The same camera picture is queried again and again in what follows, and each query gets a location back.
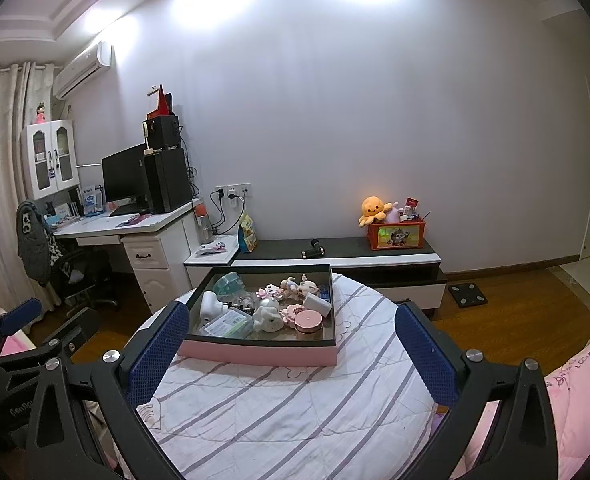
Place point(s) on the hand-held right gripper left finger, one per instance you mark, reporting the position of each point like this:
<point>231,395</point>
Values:
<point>155,356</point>

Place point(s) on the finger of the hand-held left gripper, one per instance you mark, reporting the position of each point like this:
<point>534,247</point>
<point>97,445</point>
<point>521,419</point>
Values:
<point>22,316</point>
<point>70,332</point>

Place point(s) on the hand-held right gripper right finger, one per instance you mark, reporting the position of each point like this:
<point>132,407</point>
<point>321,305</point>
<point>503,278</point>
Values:
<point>427,356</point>

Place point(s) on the glass perfume bottle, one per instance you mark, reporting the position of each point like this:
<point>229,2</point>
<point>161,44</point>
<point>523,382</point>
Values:
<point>241,302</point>

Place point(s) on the teal heart-shaped box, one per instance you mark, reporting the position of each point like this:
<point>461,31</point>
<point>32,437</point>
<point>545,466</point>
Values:
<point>228,284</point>

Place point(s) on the pink storage box black rim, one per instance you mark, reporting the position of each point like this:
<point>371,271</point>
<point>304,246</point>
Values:
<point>260,352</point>

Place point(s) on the white pink block figure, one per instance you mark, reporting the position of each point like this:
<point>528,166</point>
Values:
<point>269,292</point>

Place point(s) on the pink fleece blanket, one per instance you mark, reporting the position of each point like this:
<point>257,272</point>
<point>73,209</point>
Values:
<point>16,346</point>

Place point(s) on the black office chair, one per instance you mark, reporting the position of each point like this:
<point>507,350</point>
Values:
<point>82,275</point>

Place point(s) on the white plug-in device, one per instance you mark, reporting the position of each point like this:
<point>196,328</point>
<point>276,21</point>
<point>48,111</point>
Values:
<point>211,312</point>

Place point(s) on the grey jacket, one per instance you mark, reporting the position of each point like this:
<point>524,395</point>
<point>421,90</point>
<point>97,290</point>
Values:
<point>32,245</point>

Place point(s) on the black bathroom scale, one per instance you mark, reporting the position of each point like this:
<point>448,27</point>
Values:
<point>467,294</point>

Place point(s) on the black white spotted cushion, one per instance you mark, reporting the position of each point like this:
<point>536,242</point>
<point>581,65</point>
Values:
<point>57,250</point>

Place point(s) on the clear plastic box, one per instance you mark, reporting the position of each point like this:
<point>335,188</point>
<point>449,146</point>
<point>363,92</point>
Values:
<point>227,325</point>

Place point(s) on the white desk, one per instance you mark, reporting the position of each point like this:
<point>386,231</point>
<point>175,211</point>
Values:
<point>150,270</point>

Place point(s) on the small white side cabinet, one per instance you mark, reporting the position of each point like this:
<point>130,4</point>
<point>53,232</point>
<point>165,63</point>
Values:
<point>210,270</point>

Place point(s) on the pink packet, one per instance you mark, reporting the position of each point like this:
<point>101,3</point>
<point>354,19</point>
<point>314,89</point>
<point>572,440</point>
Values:
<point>211,249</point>

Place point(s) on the silver white astronaut figure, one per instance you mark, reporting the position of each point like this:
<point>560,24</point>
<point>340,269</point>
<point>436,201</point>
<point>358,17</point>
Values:
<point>269,317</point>

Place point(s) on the rose gold cylinder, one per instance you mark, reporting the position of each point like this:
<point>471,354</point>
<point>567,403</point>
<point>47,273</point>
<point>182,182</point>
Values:
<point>309,322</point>

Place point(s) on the red printed storage box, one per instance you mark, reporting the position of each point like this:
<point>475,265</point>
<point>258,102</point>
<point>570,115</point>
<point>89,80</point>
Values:
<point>395,236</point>

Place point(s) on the black white low cabinet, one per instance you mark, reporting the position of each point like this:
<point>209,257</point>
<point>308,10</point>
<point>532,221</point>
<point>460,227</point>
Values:
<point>355,255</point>

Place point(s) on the white glass-door cabinet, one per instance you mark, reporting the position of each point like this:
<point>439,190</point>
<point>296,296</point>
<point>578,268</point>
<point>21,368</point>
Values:
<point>50,190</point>

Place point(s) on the pink book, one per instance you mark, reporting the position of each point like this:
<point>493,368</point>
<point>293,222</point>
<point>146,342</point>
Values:
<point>132,219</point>

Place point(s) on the blue white box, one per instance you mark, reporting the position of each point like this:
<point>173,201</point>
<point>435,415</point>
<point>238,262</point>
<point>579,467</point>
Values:
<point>93,202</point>

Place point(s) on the black keyboard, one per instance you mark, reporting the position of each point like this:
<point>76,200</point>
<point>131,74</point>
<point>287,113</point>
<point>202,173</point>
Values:
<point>127,210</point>

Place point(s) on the water bottle orange lid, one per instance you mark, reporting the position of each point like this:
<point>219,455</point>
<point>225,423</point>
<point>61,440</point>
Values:
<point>204,225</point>

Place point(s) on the purple plush toy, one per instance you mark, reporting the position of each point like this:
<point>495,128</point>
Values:
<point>394,215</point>

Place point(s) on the pink printed quilt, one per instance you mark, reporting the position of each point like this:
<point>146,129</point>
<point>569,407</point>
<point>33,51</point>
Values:
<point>565,420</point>

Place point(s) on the blue yellow snack bag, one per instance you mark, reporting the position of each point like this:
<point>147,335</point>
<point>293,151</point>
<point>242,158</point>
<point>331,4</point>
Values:
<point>247,235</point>

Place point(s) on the orange octopus plush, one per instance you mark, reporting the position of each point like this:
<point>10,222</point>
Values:
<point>375,210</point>

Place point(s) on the black massage gun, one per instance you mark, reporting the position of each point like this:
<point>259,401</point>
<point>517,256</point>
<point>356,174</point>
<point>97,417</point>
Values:
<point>315,247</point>

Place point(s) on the black computer monitor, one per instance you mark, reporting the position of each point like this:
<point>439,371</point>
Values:
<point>122,172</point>

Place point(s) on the black computer tower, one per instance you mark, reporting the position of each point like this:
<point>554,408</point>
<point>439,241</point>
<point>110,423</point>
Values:
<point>167,182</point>

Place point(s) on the pink doll figure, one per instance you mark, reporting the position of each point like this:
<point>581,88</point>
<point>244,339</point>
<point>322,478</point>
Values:
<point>40,114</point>

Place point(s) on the cream telephone ornament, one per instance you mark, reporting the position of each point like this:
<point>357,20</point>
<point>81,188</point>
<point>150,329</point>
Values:
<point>148,137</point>

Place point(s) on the black speaker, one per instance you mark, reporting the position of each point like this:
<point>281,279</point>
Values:
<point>165,132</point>

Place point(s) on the red gift box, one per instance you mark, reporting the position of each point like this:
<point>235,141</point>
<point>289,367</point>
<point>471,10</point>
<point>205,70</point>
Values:
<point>161,105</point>

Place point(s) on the white air conditioner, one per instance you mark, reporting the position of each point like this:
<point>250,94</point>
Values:
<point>82,72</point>

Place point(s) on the white wall outlets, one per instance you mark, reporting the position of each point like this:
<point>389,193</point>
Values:
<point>232,190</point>

